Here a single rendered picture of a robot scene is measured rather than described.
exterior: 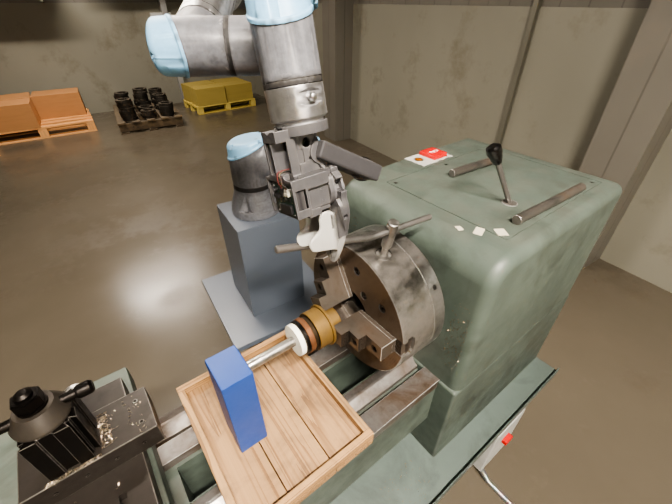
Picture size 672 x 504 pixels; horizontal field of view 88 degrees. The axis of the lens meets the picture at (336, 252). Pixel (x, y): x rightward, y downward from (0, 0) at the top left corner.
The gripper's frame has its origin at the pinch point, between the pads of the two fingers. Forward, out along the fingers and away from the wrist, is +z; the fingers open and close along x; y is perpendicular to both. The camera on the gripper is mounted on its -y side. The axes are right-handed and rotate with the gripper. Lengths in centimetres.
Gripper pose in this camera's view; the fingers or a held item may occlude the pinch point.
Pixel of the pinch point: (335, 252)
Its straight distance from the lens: 55.4
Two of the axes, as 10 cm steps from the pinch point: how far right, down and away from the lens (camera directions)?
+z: 1.5, 8.9, 4.3
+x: 6.0, 2.7, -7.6
